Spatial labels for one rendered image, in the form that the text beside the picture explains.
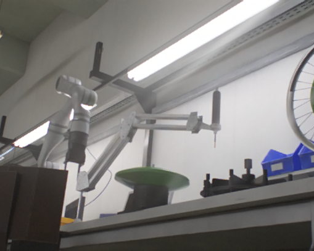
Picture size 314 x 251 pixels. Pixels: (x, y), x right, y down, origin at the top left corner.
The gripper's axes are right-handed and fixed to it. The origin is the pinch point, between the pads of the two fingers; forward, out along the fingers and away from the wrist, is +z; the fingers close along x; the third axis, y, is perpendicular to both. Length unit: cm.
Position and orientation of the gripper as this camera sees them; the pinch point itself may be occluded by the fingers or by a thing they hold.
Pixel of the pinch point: (70, 178)
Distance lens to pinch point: 191.3
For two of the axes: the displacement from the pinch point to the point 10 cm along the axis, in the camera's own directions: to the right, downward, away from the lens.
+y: 4.5, -2.8, -8.5
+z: -0.8, 9.3, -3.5
